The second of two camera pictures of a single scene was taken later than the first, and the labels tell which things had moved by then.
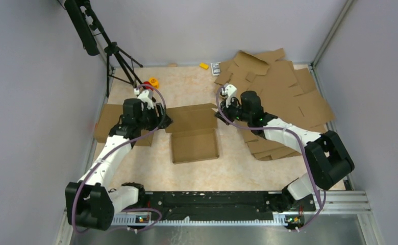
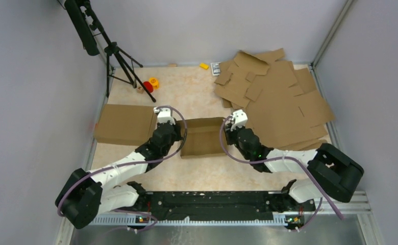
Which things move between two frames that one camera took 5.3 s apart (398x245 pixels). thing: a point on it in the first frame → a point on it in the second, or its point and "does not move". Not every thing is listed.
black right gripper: [233, 102] → [229, 133]
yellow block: [204, 66] does not move
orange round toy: [154, 82] does not move
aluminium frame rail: [345, 202] does not move
